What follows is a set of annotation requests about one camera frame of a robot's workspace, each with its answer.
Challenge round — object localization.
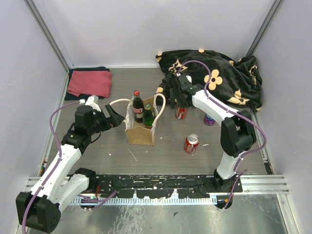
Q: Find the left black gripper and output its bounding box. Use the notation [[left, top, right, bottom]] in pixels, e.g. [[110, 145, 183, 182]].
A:
[[88, 104, 124, 135]]

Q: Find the red cola can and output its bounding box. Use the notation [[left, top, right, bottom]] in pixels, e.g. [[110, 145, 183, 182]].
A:
[[175, 105, 188, 119], [184, 134, 199, 154]]

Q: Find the glass cola bottle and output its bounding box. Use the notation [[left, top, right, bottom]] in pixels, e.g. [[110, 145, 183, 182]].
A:
[[133, 90, 144, 123]]

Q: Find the green glass bottle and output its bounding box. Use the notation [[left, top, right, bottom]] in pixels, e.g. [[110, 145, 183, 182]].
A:
[[143, 104, 155, 129]]

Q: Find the purple soda can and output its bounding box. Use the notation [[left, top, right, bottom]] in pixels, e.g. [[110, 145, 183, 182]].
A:
[[203, 114, 215, 126]]

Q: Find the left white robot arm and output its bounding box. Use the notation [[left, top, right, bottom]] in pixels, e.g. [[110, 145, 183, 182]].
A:
[[16, 104, 125, 234]]

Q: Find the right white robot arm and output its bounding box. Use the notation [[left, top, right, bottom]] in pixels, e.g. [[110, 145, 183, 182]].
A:
[[170, 75, 256, 192]]

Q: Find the folded red cloth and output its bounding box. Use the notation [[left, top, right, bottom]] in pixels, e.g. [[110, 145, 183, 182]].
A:
[[67, 71, 112, 98]]

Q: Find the red cola can front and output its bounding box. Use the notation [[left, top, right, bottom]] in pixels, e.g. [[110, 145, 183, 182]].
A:
[[184, 134, 199, 154]]

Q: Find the black floral fleece blanket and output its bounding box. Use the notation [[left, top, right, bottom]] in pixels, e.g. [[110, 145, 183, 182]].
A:
[[156, 50, 262, 111]]

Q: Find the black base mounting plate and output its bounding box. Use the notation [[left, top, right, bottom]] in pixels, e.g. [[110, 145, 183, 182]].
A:
[[83, 175, 233, 199]]

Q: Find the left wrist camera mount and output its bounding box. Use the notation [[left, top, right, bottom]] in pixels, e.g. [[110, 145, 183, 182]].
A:
[[79, 95, 101, 112]]

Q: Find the white slotted cable duct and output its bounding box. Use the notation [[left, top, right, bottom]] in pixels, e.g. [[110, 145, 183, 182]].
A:
[[70, 196, 217, 206]]

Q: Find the aluminium frame rail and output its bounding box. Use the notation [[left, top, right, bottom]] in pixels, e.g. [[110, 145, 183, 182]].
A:
[[23, 174, 291, 196]]

